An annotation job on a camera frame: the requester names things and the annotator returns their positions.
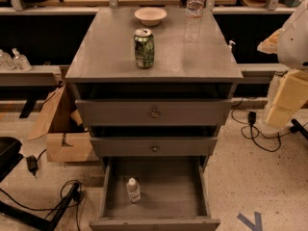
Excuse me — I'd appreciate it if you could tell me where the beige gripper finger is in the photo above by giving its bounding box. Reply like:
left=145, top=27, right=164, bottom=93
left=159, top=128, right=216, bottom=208
left=264, top=70, right=308, bottom=128

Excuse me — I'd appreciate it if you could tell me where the small plastic bottle white cap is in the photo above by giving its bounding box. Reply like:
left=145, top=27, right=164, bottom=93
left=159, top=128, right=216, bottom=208
left=126, top=178, right=141, bottom=203

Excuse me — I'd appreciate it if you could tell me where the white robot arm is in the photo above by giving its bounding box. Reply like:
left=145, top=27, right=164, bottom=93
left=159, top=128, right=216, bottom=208
left=257, top=0, right=308, bottom=130

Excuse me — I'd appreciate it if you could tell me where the clear water bottle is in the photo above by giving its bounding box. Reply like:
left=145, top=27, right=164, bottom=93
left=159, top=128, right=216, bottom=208
left=184, top=0, right=205, bottom=42

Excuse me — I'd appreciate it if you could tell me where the grey top drawer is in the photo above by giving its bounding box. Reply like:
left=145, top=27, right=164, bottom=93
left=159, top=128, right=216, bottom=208
left=76, top=99, right=231, bottom=126

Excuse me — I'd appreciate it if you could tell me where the grey wooden drawer cabinet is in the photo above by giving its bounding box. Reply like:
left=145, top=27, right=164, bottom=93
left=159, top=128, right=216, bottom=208
left=65, top=8, right=243, bottom=163

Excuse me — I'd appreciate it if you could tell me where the grey open bottom drawer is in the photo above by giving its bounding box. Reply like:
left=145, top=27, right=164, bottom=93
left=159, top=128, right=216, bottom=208
left=90, top=157, right=219, bottom=231

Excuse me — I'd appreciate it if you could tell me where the grey middle drawer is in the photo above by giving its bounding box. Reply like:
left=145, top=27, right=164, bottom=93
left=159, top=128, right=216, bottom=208
left=90, top=137, right=217, bottom=156

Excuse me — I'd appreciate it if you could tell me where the clear sanitizer bottle right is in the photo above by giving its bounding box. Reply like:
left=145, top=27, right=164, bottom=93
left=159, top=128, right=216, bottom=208
left=13, top=48, right=32, bottom=71

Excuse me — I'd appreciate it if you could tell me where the clear sanitizer bottle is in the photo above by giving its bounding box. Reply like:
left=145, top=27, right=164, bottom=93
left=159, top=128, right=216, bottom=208
left=0, top=49, right=15, bottom=70
left=13, top=48, right=32, bottom=71

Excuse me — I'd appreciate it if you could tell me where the clear sanitizer bottle left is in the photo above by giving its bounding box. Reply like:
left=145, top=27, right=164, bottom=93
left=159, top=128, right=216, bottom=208
left=0, top=49, right=15, bottom=70

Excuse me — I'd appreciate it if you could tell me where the black stand leg right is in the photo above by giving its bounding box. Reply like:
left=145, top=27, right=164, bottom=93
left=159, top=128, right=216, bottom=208
left=290, top=118, right=308, bottom=140

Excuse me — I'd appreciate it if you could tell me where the black stand leg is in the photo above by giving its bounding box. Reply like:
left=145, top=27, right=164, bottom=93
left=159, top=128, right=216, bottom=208
left=290, top=118, right=308, bottom=140
left=0, top=180, right=84, bottom=231

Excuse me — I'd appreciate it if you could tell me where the black power adapter right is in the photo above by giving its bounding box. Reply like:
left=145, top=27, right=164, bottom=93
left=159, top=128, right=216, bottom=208
left=247, top=112, right=256, bottom=125

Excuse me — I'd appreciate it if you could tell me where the black power adapter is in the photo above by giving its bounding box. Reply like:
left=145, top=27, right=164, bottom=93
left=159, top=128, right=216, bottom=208
left=26, top=155, right=38, bottom=174
left=247, top=112, right=256, bottom=125

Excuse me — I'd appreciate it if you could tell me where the small white pump dispenser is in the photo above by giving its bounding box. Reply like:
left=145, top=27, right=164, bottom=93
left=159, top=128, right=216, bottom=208
left=228, top=40, right=236, bottom=53

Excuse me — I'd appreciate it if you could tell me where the green soda can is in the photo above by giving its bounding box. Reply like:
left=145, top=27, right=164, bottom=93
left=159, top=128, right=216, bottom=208
left=134, top=28, right=155, bottom=68

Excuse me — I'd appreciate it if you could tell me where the open cardboard box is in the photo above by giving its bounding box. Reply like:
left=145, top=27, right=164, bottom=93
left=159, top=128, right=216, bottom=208
left=28, top=86, right=98, bottom=163

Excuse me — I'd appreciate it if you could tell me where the black power adapter left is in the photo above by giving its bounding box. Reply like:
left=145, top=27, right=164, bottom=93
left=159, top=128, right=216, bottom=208
left=26, top=155, right=38, bottom=174

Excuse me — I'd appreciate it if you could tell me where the black bin left edge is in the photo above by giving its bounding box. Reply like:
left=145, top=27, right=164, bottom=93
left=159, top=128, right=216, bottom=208
left=0, top=137, right=23, bottom=182

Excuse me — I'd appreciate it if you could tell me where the black stand leg left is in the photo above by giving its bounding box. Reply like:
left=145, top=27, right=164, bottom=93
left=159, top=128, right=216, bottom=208
left=0, top=180, right=84, bottom=231

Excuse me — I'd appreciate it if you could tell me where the black cable right floor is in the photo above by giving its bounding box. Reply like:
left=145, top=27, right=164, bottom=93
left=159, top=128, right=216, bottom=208
left=230, top=97, right=308, bottom=153

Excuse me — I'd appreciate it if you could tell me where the black cable floor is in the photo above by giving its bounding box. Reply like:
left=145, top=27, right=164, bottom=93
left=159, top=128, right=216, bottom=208
left=230, top=97, right=308, bottom=153
left=0, top=179, right=86, bottom=231

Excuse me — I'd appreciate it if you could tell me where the black cable left floor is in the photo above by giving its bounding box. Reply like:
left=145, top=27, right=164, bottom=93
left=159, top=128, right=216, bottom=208
left=0, top=179, right=86, bottom=231

